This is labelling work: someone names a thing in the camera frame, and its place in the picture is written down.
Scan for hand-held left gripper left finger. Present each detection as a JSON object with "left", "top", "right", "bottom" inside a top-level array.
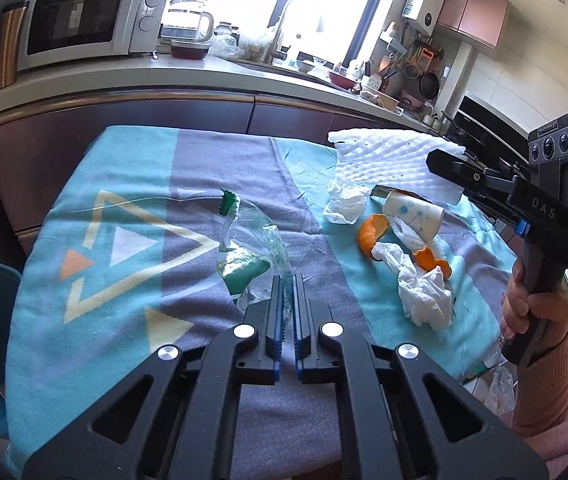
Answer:
[{"left": 21, "top": 275, "right": 285, "bottom": 480}]

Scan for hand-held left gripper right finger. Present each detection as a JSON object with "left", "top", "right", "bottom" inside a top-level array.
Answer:
[{"left": 293, "top": 274, "right": 549, "bottom": 480}]

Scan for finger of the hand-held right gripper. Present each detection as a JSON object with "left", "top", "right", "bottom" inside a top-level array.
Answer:
[
  {"left": 426, "top": 149, "right": 515, "bottom": 217},
  {"left": 456, "top": 151, "right": 533, "bottom": 181}
]

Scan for white paper cup blue print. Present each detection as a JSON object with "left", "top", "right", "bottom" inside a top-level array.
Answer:
[{"left": 381, "top": 192, "right": 444, "bottom": 250}]

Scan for white foam net sheet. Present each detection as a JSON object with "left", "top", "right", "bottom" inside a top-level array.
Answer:
[{"left": 328, "top": 127, "right": 467, "bottom": 206}]

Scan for clear green plastic wrapper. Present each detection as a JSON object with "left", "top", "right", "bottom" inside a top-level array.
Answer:
[{"left": 216, "top": 189, "right": 295, "bottom": 311}]

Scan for orange peel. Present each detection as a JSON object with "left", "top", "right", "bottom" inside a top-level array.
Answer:
[
  {"left": 414, "top": 246, "right": 452, "bottom": 281},
  {"left": 358, "top": 213, "right": 391, "bottom": 261}
]

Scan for person's right forearm pink sleeve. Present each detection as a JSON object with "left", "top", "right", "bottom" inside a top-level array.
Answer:
[{"left": 511, "top": 327, "right": 568, "bottom": 463}]

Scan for person's right hand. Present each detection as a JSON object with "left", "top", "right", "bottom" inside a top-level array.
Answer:
[{"left": 500, "top": 261, "right": 568, "bottom": 345}]

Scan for black range hood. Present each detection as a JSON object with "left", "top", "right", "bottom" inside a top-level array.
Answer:
[{"left": 451, "top": 92, "right": 534, "bottom": 171}]

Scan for large crumpled white tissue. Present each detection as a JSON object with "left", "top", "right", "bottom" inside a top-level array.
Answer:
[{"left": 371, "top": 241, "right": 454, "bottom": 331}]

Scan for small crumpled white tissue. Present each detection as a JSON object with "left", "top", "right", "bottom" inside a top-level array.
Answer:
[{"left": 323, "top": 182, "right": 372, "bottom": 225}]

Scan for red basin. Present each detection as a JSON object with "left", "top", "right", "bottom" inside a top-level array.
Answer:
[{"left": 328, "top": 70, "right": 363, "bottom": 87}]

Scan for white water heater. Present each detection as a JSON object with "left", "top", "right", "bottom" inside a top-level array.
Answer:
[{"left": 403, "top": 0, "right": 447, "bottom": 36}]

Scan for white plastic bags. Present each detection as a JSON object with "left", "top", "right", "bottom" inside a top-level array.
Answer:
[{"left": 464, "top": 355, "right": 517, "bottom": 417}]

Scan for teal grey printed tablecloth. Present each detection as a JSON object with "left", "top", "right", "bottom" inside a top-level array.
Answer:
[{"left": 6, "top": 125, "right": 519, "bottom": 467}]

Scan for kitchen window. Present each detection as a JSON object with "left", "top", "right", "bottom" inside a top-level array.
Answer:
[{"left": 164, "top": 0, "right": 399, "bottom": 66}]

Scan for metal kitchen faucet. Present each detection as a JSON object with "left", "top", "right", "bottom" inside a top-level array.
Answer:
[{"left": 270, "top": 0, "right": 299, "bottom": 63}]

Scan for clear plastic bag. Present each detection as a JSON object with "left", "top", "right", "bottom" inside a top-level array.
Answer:
[{"left": 211, "top": 34, "right": 243, "bottom": 59}]

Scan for glass kettle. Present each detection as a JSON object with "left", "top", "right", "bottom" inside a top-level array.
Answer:
[{"left": 161, "top": 0, "right": 215, "bottom": 43}]

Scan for white microwave oven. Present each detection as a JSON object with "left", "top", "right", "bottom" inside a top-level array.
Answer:
[{"left": 16, "top": 0, "right": 172, "bottom": 72}]

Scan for copper thermos flask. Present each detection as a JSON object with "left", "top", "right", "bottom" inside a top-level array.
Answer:
[{"left": 0, "top": 2, "right": 30, "bottom": 88}]

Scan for pink wall cabinet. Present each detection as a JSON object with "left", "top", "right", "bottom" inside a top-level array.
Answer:
[{"left": 436, "top": 0, "right": 509, "bottom": 51}]

